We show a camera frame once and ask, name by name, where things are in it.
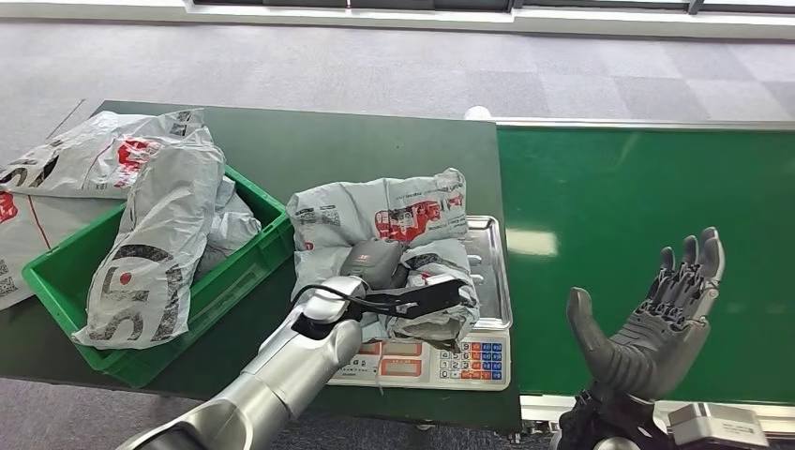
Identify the flat white courier bag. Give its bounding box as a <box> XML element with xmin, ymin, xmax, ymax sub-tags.
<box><xmin>0</xmin><ymin>190</ymin><xmax>124</xmax><ymax>312</ymax></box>

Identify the green conveyor belt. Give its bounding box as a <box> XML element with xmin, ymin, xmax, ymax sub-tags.
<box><xmin>463</xmin><ymin>105</ymin><xmax>795</xmax><ymax>436</ymax></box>

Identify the green plastic crate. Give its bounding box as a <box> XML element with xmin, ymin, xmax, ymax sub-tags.
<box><xmin>22</xmin><ymin>164</ymin><xmax>295</xmax><ymax>391</ymax></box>

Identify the grey bag with red print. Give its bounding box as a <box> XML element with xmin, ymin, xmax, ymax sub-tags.
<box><xmin>0</xmin><ymin>109</ymin><xmax>213</xmax><ymax>200</ymax></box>

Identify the plain grey crumpled bag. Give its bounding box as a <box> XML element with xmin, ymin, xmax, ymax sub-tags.
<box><xmin>195</xmin><ymin>176</ymin><xmax>263</xmax><ymax>279</ymax></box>

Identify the electronic scale with steel tray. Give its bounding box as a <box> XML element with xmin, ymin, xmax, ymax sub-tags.
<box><xmin>325</xmin><ymin>215</ymin><xmax>515</xmax><ymax>393</ymax></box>

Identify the grey bag with black print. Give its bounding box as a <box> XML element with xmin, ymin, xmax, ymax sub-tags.
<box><xmin>71</xmin><ymin>143</ymin><xmax>227</xmax><ymax>353</ymax></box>

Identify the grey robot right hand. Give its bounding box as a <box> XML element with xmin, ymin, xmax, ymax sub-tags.
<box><xmin>565</xmin><ymin>226</ymin><xmax>727</xmax><ymax>403</ymax></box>

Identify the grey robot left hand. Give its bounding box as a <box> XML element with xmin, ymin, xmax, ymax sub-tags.
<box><xmin>339</xmin><ymin>238</ymin><xmax>409</xmax><ymax>292</ymax></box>

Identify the black left wrist bracket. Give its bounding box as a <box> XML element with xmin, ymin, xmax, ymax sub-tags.
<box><xmin>360</xmin><ymin>278</ymin><xmax>468</xmax><ymax>322</ymax></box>

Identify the grey courier bag package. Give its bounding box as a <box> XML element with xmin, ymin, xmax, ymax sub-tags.
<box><xmin>286</xmin><ymin>167</ymin><xmax>483</xmax><ymax>353</ymax></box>

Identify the dark window frame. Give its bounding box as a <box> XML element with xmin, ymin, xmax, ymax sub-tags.
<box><xmin>188</xmin><ymin>0</ymin><xmax>795</xmax><ymax>12</ymax></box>

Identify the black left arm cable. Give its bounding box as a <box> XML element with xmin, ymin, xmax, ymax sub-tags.
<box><xmin>290</xmin><ymin>283</ymin><xmax>412</xmax><ymax>324</ymax></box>

